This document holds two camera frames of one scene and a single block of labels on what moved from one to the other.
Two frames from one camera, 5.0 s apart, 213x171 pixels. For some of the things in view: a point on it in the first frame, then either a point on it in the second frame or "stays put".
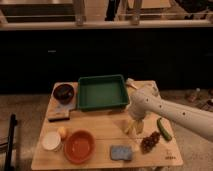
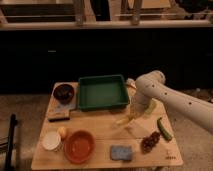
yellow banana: [131, 126] → [125, 121]
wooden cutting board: [63, 100] stays put
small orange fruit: [62, 131] stays put
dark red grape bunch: [149, 142] stays put
